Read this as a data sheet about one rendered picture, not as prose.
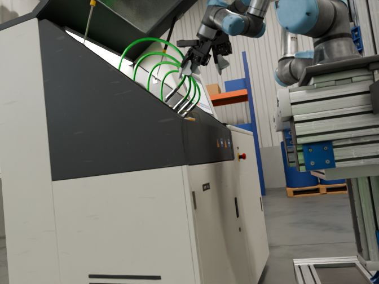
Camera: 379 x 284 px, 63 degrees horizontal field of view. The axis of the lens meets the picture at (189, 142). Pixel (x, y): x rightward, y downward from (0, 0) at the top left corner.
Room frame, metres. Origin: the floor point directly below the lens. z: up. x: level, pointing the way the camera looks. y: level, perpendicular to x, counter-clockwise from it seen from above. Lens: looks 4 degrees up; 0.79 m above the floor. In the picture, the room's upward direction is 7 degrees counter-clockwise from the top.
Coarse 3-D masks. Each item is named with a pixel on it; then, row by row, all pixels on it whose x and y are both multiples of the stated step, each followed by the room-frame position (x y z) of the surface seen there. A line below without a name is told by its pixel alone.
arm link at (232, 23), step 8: (224, 8) 1.18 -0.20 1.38; (216, 16) 1.17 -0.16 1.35; (224, 16) 1.14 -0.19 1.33; (232, 16) 1.13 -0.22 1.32; (240, 16) 1.17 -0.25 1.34; (216, 24) 1.19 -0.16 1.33; (224, 24) 1.14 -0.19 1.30; (232, 24) 1.12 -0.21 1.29; (240, 24) 1.14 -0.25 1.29; (248, 24) 1.19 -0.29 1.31; (232, 32) 1.15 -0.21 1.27; (240, 32) 1.17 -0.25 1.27
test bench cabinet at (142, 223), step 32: (64, 192) 1.21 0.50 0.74; (96, 192) 1.15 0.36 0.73; (128, 192) 1.11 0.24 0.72; (160, 192) 1.06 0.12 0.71; (64, 224) 1.21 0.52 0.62; (96, 224) 1.16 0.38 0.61; (128, 224) 1.11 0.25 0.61; (160, 224) 1.06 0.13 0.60; (192, 224) 1.02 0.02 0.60; (64, 256) 1.22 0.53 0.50; (96, 256) 1.16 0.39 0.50; (128, 256) 1.12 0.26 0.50; (160, 256) 1.07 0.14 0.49; (192, 256) 1.03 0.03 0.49
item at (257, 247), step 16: (160, 48) 1.81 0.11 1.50; (144, 64) 1.85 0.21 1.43; (176, 80) 1.81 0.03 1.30; (208, 96) 2.40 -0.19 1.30; (240, 144) 1.86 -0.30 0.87; (240, 160) 1.80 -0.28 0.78; (256, 160) 2.31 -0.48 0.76; (240, 176) 1.74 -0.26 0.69; (256, 176) 2.21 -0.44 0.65; (240, 192) 1.70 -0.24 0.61; (256, 192) 2.13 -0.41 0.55; (256, 208) 2.06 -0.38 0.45; (256, 224) 1.99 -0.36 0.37; (256, 240) 1.93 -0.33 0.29; (256, 256) 1.87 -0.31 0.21; (256, 272) 1.83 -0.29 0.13
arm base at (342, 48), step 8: (320, 40) 0.97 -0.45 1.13; (328, 40) 0.95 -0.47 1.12; (336, 40) 0.94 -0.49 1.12; (344, 40) 0.94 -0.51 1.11; (320, 48) 0.97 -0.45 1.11; (328, 48) 0.95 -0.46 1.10; (336, 48) 0.93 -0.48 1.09; (344, 48) 0.93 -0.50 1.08; (352, 48) 0.95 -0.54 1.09; (320, 56) 0.97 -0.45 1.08; (328, 56) 0.94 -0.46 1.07; (336, 56) 0.93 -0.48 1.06; (344, 56) 0.92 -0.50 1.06; (352, 56) 0.92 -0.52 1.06; (360, 56) 0.94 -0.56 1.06; (312, 64) 1.00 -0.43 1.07; (320, 64) 0.96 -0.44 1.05
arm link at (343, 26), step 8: (328, 0) 0.92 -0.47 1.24; (336, 0) 0.94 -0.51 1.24; (344, 0) 0.95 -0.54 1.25; (336, 8) 0.92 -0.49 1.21; (344, 8) 0.94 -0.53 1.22; (336, 16) 0.92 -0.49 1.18; (344, 16) 0.94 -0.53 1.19; (336, 24) 0.93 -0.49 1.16; (344, 24) 0.94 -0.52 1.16; (328, 32) 0.94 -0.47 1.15; (336, 32) 0.94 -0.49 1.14; (344, 32) 0.94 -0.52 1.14; (312, 40) 1.01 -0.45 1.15
